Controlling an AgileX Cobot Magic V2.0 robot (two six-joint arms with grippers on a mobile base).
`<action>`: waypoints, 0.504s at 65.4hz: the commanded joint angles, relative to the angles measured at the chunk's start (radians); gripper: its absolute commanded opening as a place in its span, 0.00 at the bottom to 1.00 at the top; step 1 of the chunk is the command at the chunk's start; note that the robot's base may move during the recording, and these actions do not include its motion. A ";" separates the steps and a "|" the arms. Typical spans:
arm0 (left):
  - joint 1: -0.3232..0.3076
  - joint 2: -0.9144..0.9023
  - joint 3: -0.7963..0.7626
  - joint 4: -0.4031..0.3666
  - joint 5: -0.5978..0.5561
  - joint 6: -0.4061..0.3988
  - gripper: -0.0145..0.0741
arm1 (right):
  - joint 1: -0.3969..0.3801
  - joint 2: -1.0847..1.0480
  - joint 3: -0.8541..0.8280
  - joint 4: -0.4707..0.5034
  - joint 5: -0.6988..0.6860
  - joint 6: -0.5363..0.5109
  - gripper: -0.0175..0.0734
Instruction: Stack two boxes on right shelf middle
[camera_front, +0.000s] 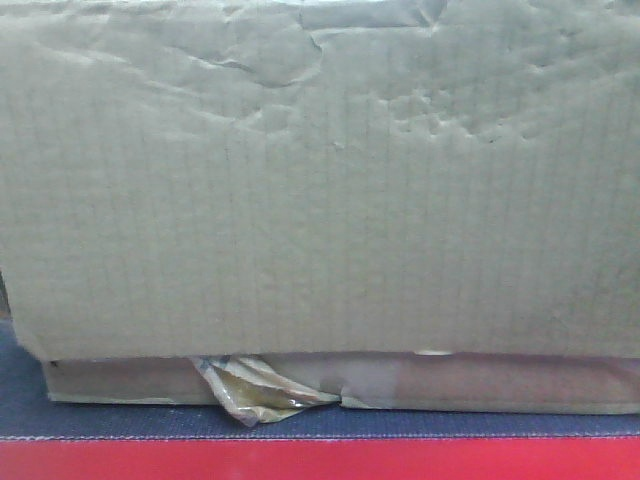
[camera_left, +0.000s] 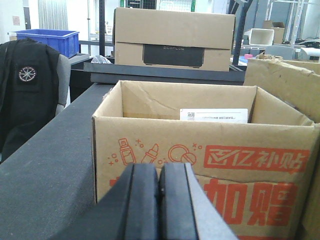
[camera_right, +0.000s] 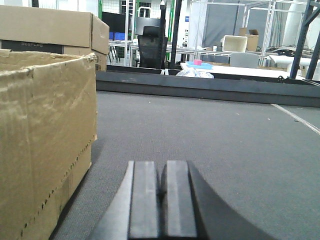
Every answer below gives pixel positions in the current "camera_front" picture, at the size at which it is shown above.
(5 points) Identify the crumpled clear packing tape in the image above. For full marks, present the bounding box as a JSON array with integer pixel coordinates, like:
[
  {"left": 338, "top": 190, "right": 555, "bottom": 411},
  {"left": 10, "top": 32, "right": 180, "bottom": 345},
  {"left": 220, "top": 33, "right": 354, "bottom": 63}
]
[{"left": 190, "top": 355, "right": 341, "bottom": 427}]

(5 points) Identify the large brown cardboard box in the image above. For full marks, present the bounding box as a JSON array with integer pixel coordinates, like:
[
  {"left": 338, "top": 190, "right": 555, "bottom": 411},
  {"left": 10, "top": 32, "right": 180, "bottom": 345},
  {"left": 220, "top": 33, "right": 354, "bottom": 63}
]
[{"left": 1, "top": 1, "right": 639, "bottom": 414}]

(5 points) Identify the dark blue table mat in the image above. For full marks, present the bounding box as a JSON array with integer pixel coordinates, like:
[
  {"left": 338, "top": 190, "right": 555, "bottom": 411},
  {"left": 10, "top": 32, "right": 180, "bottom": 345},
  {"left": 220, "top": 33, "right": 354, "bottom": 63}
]
[{"left": 1, "top": 321, "right": 639, "bottom": 440}]

